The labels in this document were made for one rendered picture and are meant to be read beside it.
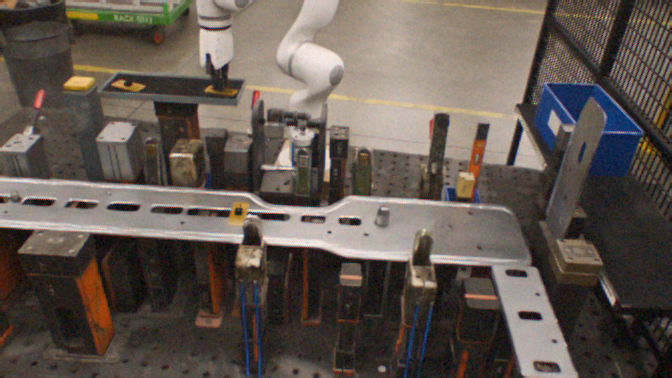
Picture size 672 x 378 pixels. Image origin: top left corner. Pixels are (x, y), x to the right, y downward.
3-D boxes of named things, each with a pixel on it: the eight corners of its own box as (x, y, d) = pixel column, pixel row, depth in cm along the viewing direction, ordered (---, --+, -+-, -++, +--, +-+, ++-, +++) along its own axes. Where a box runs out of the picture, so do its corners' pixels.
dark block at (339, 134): (324, 262, 162) (329, 137, 139) (325, 247, 168) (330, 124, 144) (341, 264, 162) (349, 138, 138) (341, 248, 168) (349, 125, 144)
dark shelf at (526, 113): (615, 315, 109) (620, 304, 107) (513, 110, 183) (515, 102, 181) (729, 323, 108) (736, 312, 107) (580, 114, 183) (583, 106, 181)
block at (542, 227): (520, 343, 140) (551, 253, 124) (510, 307, 150) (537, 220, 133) (532, 343, 140) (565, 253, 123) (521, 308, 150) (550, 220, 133)
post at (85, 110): (93, 222, 173) (60, 93, 148) (103, 208, 179) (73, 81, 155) (117, 224, 173) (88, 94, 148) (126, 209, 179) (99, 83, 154)
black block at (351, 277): (327, 382, 129) (332, 291, 112) (329, 345, 138) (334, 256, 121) (361, 384, 129) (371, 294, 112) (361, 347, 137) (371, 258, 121)
